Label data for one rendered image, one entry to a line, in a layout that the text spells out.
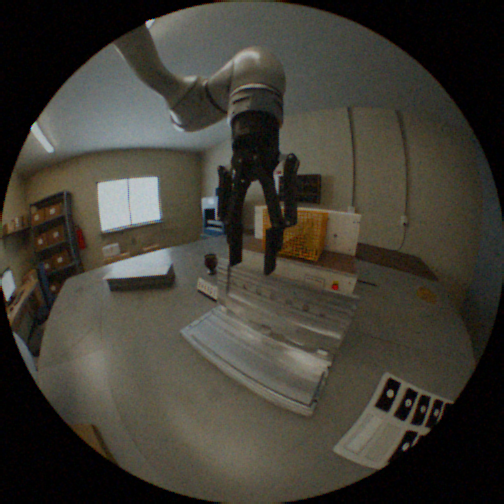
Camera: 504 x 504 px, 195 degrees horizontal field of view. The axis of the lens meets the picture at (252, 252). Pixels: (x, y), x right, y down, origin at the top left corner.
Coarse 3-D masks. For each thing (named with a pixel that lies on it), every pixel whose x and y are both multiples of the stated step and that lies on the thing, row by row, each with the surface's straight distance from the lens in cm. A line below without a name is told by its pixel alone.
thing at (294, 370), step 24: (216, 312) 57; (216, 336) 49; (240, 336) 48; (264, 336) 48; (216, 360) 44; (240, 360) 44; (264, 360) 44; (288, 360) 44; (312, 360) 46; (240, 384) 42; (288, 384) 41; (312, 384) 43; (288, 408) 40; (312, 408) 41
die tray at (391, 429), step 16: (384, 384) 53; (400, 400) 54; (416, 400) 59; (432, 400) 64; (448, 400) 72; (368, 416) 47; (384, 416) 50; (352, 432) 45; (384, 432) 50; (400, 432) 53; (336, 448) 43; (368, 448) 47; (384, 448) 50; (368, 464) 48; (384, 464) 52
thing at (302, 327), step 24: (240, 264) 47; (240, 288) 49; (264, 288) 44; (288, 288) 40; (312, 288) 37; (240, 312) 51; (264, 312) 46; (288, 312) 43; (312, 312) 41; (336, 312) 40; (288, 336) 46; (312, 336) 44; (336, 336) 44
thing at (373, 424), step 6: (372, 420) 46; (378, 420) 47; (366, 426) 46; (372, 426) 46; (378, 426) 47; (360, 432) 45; (366, 432) 45; (372, 432) 46; (360, 438) 44; (366, 438) 45; (354, 444) 44; (360, 444) 44; (354, 450) 44
